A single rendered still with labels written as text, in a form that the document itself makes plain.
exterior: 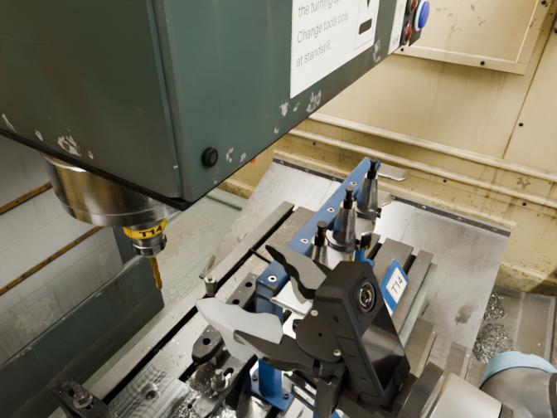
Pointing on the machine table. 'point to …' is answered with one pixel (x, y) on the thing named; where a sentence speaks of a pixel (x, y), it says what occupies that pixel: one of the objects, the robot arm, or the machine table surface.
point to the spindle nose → (100, 197)
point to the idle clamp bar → (245, 299)
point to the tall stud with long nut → (210, 285)
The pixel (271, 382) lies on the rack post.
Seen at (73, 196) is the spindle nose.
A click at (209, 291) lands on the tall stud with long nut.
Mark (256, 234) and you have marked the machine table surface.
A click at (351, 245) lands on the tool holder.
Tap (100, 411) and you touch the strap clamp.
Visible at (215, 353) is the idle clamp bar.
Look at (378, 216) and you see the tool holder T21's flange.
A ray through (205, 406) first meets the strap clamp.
